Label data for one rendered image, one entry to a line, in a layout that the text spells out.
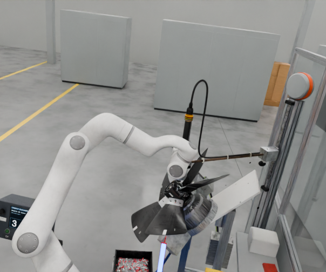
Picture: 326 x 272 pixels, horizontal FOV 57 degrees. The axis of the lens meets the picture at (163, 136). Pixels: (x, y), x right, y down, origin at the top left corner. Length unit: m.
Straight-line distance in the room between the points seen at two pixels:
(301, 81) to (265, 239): 0.97
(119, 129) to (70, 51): 7.81
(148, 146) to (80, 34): 7.71
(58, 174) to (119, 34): 7.55
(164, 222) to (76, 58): 7.69
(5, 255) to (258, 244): 2.23
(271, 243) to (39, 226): 1.38
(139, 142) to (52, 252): 0.55
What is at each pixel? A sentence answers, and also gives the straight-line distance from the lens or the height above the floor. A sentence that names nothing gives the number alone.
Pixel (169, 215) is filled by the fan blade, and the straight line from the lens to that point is 1.67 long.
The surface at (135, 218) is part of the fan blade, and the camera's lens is 1.96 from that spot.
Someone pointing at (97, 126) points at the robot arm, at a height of 1.71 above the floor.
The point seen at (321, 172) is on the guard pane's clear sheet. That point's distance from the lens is 1.75.
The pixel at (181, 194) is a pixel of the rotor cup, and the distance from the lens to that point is 1.79.
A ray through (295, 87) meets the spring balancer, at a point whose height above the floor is 1.87.
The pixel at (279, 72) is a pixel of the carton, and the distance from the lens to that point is 9.52.
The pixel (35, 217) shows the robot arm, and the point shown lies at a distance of 1.22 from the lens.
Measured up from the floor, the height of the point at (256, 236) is 0.97.
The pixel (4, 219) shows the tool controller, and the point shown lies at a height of 1.17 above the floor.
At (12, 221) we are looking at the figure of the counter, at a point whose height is 1.17.
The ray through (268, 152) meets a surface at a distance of 1.94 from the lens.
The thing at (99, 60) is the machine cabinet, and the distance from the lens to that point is 8.82.
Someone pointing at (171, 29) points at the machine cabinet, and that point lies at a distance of 6.94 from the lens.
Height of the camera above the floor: 2.18
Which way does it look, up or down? 22 degrees down
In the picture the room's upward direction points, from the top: 7 degrees clockwise
